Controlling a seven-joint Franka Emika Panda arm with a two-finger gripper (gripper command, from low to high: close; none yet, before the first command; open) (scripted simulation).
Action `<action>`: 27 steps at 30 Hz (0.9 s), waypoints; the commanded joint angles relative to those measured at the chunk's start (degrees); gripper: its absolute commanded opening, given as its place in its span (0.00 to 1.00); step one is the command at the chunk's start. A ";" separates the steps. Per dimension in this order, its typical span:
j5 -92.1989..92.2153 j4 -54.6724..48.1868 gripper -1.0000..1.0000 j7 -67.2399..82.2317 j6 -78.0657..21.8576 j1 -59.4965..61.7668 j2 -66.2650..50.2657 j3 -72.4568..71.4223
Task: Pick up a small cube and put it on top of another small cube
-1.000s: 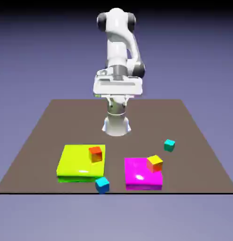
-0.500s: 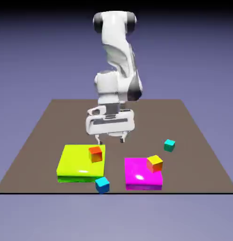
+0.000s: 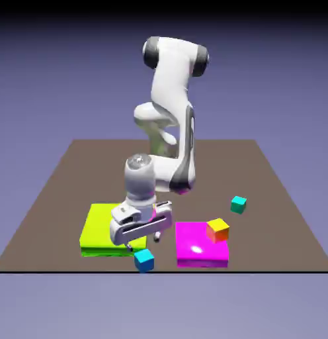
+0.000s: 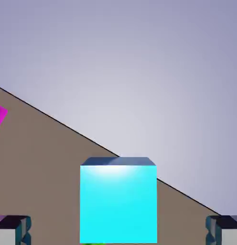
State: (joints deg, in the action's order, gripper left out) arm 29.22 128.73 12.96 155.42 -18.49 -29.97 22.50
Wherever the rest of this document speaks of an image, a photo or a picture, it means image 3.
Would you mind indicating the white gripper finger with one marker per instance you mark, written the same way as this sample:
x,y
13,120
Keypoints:
x,y
157,236
129,247

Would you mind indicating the small blue cube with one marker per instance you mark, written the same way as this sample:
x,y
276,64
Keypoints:
x,y
144,261

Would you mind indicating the large magenta box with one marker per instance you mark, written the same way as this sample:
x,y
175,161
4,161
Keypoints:
x,y
198,246

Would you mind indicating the small teal cube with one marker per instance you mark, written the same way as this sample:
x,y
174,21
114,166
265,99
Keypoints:
x,y
238,204

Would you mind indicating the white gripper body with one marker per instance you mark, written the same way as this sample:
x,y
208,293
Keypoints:
x,y
142,225

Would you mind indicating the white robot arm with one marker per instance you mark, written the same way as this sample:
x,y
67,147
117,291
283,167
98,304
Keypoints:
x,y
169,79

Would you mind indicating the small orange cube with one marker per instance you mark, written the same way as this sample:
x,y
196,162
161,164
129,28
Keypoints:
x,y
218,230

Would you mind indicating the large lime green box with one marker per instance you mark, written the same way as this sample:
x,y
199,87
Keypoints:
x,y
96,230

